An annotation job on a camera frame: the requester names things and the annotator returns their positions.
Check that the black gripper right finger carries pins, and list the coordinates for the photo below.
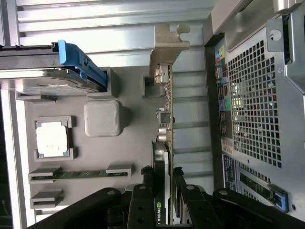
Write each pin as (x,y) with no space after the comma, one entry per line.
(197,210)

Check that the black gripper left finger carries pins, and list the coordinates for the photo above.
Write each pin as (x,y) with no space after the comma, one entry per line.
(140,210)

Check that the green RAM stick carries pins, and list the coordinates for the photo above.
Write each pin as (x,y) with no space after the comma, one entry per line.
(81,174)

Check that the blue case latch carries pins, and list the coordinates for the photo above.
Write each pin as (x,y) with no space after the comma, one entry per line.
(278,198)

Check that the grey parts rack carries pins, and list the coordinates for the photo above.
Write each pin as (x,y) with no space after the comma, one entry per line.
(135,119)

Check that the black open PC case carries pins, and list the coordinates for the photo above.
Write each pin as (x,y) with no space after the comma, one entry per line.
(262,119)

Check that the silver CPU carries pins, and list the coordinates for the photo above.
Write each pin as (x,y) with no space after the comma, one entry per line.
(51,140)

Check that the silver hard disk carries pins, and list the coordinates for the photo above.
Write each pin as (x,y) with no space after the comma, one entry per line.
(35,78)

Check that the blue disk carrier rail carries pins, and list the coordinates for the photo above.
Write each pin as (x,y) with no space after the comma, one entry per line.
(78,59)

